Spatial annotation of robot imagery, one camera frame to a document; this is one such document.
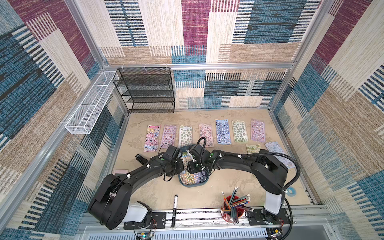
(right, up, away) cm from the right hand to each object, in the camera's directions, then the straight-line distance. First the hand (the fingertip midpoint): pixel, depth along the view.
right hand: (192, 170), depth 88 cm
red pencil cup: (+19, -13, -17) cm, 29 cm away
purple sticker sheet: (-16, +19, +18) cm, 31 cm away
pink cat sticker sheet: (-28, +17, +17) cm, 37 cm away
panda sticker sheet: (-2, -4, -3) cm, 5 cm away
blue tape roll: (+54, -10, -7) cm, 56 cm away
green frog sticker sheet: (+34, +21, +20) cm, 45 cm away
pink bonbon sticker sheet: (+9, +22, +20) cm, 31 cm away
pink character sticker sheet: (+47, +24, +22) cm, 57 cm away
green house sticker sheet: (+40, +11, +11) cm, 43 cm away
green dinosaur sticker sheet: (-5, +19, +17) cm, 26 cm away
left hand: (-4, +1, 0) cm, 5 cm away
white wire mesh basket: (-50, +30, -16) cm, 61 cm away
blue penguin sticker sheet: (+21, +20, +18) cm, 34 cm away
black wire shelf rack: (-33, +51, +21) cm, 65 cm away
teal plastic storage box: (-4, +11, +9) cm, 15 cm away
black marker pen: (-9, -17, -12) cm, 22 cm away
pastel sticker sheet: (+54, +12, +11) cm, 56 cm away
